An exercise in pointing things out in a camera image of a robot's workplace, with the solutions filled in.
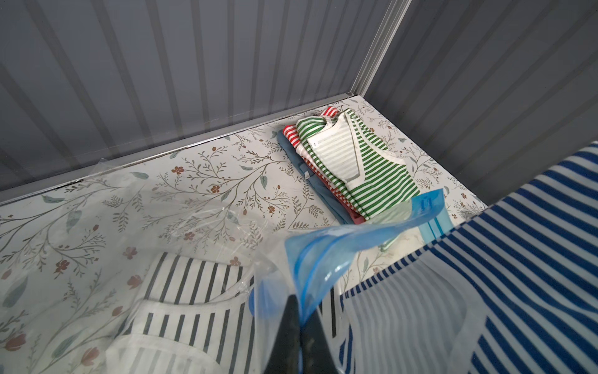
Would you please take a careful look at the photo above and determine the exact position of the blue tank top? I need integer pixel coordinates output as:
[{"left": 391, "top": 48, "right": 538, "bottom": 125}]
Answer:
[{"left": 277, "top": 130, "right": 354, "bottom": 224}]

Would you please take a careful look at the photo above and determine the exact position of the clear vacuum bag blue zip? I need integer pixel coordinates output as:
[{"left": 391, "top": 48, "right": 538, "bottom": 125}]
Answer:
[{"left": 0, "top": 158, "right": 455, "bottom": 374}]

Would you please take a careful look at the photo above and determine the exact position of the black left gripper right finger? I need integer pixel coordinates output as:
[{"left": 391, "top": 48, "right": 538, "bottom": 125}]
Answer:
[{"left": 300, "top": 312, "right": 337, "bottom": 374}]

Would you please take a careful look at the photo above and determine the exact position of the blue white striped garment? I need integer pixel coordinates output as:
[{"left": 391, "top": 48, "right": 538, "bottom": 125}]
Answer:
[{"left": 336, "top": 143, "right": 597, "bottom": 373}]

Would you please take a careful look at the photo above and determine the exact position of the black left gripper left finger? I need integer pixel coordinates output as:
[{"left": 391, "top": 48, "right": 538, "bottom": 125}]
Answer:
[{"left": 263, "top": 295, "right": 301, "bottom": 374}]

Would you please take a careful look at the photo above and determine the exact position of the black white striped garment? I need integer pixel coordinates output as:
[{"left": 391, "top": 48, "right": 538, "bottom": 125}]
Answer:
[{"left": 106, "top": 252, "right": 345, "bottom": 373}]

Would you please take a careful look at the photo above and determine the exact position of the green white striped garment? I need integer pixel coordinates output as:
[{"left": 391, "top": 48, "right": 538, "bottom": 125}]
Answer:
[{"left": 296, "top": 108, "right": 420, "bottom": 221}]

